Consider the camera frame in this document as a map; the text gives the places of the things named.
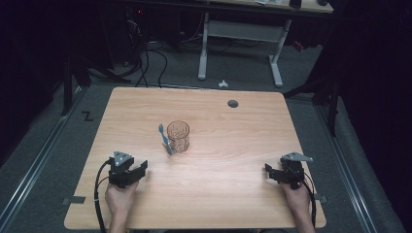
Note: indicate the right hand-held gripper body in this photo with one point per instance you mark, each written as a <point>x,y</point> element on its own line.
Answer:
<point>293,171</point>

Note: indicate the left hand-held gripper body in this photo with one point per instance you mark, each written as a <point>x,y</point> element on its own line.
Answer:
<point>123,174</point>

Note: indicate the blue toothbrush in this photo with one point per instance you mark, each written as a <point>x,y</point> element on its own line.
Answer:
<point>165,139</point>

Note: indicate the clear glass mug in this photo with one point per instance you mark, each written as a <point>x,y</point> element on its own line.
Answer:
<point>179,137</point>

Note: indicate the person's left hand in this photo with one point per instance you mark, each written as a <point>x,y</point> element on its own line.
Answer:
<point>120,199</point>

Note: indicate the person's right hand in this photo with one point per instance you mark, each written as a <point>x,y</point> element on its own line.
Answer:
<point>298,199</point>

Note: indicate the grey tape strip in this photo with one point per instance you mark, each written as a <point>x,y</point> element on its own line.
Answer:
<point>320,198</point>
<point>74,200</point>

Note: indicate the black metal stand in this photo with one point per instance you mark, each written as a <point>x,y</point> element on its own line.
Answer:
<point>67,87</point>
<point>333,106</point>

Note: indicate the small white floor object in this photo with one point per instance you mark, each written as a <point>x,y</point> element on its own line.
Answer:
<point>223,84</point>

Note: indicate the small red object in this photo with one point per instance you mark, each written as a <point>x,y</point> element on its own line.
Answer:
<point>298,46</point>

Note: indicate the dark computer tower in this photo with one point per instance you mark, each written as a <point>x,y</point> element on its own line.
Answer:
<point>134,29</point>

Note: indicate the white-legged wooden desk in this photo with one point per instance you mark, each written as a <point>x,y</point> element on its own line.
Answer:
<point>241,30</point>

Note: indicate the metal floor rail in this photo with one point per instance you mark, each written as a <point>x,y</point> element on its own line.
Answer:
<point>35,165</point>
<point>346,168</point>

